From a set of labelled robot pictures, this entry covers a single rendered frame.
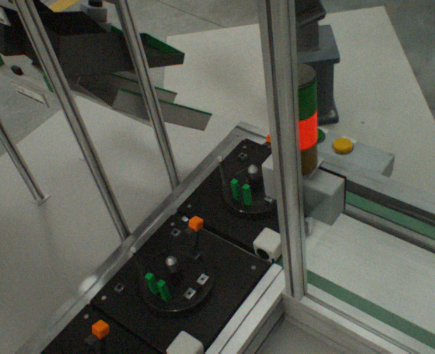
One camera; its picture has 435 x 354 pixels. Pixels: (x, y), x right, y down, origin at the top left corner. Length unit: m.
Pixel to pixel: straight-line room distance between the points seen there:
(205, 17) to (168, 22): 0.24
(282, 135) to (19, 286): 0.78
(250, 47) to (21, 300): 0.99
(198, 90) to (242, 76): 0.13
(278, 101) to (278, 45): 0.09
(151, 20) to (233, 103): 2.26
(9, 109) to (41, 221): 2.02
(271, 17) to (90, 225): 0.85
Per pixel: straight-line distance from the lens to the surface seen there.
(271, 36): 0.63
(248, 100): 1.55
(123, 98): 1.09
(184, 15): 3.73
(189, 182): 1.21
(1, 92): 3.54
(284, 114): 0.68
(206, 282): 1.00
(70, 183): 1.46
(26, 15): 0.86
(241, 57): 1.72
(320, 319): 1.01
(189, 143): 1.45
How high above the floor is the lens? 1.83
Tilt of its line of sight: 46 degrees down
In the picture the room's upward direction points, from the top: 12 degrees counter-clockwise
